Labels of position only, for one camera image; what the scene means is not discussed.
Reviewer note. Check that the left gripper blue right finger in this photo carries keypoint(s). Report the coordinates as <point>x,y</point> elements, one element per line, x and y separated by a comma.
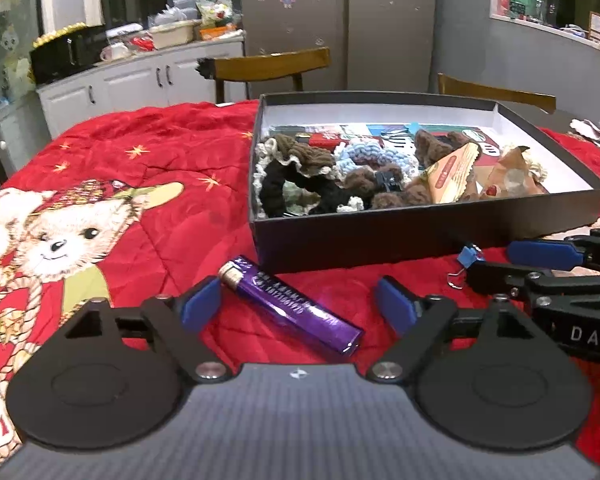
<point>421,324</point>

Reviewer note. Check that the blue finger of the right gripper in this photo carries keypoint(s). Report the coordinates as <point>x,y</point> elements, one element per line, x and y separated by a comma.
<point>516,282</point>
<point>565,255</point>

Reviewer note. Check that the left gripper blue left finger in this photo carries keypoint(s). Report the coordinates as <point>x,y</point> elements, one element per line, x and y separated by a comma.
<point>176,324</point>

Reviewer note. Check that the blue binder clip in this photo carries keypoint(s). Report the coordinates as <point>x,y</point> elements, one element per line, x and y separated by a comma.
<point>469,255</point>

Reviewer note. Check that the purple lighter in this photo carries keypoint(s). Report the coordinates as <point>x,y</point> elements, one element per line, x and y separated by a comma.
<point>290,308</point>

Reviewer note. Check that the brown snack packet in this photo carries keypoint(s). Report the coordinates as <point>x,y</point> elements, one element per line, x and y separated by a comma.
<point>516,174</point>

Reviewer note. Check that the tan snack packet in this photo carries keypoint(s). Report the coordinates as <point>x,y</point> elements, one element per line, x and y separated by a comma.
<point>452,179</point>

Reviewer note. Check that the black white crochet scrunchie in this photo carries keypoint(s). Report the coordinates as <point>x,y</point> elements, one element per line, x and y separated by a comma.
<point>283,192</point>

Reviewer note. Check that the light blue crochet scrunchie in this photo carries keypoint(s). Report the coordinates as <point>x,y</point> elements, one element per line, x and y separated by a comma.
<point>368,153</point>

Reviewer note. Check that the olive brown crochet scrunchie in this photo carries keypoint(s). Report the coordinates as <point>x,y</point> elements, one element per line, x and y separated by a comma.
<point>308,160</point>

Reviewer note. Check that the dark brown fuzzy scrunchie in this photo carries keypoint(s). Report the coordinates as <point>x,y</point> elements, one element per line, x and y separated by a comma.
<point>386,187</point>

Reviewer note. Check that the cream white crochet scrunchie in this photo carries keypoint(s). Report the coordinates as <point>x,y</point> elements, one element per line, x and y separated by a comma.
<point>268,151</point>

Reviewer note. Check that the printed booklet in box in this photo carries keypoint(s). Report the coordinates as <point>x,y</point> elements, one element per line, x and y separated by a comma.
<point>399,135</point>

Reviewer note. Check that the black shallow cardboard box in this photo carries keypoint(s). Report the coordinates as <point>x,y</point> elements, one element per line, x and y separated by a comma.
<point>323,241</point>

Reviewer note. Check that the right wooden chair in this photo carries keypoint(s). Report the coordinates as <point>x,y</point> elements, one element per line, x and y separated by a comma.
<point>450,86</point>

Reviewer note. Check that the wooden chair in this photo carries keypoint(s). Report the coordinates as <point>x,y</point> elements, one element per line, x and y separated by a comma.
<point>450,86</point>
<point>261,68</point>

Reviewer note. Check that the white kitchen cabinet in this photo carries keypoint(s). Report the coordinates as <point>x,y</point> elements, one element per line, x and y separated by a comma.
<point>158,79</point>

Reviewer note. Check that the glass sliding door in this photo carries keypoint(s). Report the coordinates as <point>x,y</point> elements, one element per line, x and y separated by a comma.
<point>23,129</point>

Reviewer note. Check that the white mug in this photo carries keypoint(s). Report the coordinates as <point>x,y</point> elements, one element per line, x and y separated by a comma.
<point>114,52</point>

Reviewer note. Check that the left wooden chair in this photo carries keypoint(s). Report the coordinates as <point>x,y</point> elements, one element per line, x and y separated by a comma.
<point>261,68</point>

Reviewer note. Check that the beige plastic basin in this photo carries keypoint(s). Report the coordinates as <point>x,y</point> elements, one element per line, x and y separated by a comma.
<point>174,34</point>

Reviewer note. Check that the black microwave oven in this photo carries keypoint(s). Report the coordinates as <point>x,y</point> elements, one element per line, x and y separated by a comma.
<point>67,54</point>

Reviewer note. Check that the silver double door refrigerator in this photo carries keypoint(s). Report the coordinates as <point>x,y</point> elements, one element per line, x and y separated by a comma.
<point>374,44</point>

